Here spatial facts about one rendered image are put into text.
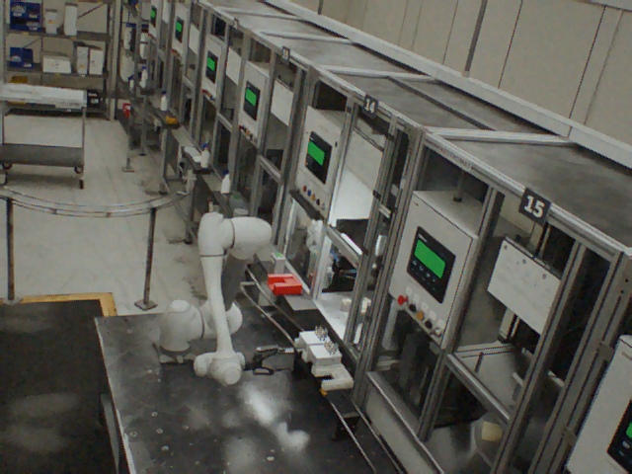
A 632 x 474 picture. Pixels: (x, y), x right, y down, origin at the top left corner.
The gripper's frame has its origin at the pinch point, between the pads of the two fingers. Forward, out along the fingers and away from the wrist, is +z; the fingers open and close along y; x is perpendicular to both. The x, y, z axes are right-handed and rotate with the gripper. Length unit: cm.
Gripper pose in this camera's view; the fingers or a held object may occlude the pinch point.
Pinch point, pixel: (285, 358)
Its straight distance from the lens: 306.0
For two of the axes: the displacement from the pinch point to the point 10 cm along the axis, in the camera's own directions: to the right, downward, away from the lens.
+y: 1.8, -9.0, -3.9
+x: -3.7, -4.3, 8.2
